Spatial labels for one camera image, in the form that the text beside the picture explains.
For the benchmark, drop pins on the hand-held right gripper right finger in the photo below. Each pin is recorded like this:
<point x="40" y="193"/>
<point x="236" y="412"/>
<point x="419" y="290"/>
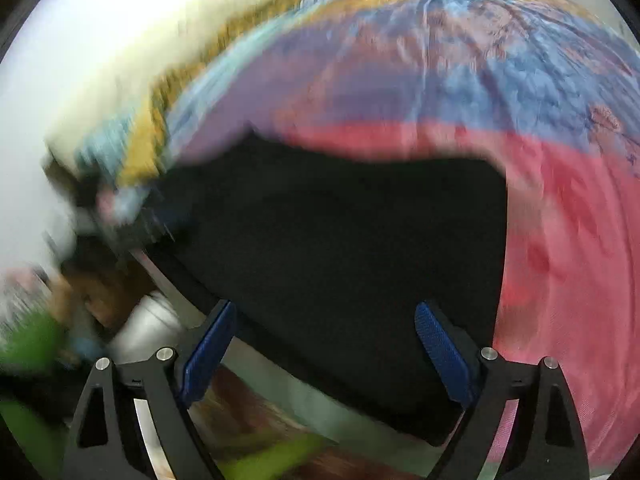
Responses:
<point x="442" y="355"/>

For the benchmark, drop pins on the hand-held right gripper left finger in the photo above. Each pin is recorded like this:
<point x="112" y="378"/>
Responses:
<point x="207" y="355"/>

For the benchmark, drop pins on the black pants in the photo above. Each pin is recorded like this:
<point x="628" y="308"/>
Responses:
<point x="340" y="260"/>

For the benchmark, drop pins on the green object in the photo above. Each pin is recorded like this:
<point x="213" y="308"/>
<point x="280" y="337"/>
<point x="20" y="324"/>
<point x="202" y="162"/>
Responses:
<point x="270" y="460"/>
<point x="30" y="345"/>

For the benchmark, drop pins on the colourful patchwork quilt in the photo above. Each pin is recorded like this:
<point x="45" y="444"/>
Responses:
<point x="550" y="260"/>

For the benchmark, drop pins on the pink crumpled clothes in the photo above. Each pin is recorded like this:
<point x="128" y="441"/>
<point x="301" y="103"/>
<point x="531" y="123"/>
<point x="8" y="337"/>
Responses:
<point x="115" y="207"/>

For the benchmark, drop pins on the yellow dotted pillow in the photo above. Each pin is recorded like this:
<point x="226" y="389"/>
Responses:
<point x="140" y="150"/>

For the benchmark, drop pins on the teal floral pillow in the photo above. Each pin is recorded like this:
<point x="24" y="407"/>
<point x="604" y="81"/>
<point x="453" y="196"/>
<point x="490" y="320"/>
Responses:
<point x="105" y="145"/>

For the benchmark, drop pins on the cream padded headboard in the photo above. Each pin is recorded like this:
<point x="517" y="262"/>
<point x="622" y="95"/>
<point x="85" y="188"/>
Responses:
<point x="150" y="70"/>

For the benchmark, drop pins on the blue striped bed sheet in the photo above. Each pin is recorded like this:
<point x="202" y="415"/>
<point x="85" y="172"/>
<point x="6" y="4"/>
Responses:
<point x="250" y="55"/>

